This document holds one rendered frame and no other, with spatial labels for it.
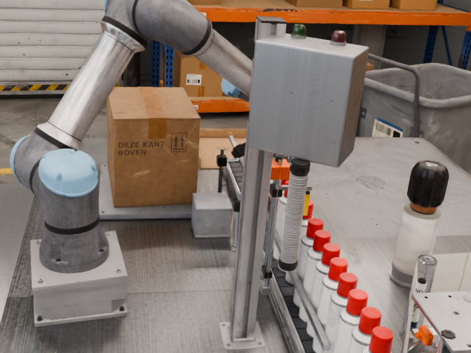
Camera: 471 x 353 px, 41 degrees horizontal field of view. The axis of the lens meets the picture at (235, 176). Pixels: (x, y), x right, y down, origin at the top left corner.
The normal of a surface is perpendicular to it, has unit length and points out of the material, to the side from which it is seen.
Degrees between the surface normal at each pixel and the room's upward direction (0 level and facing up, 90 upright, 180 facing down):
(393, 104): 93
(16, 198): 0
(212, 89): 90
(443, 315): 0
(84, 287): 90
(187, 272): 0
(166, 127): 90
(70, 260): 73
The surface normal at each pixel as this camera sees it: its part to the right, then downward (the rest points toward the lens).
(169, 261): 0.07, -0.91
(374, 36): 0.29, 0.40
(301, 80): -0.43, 0.34
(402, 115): -0.81, 0.24
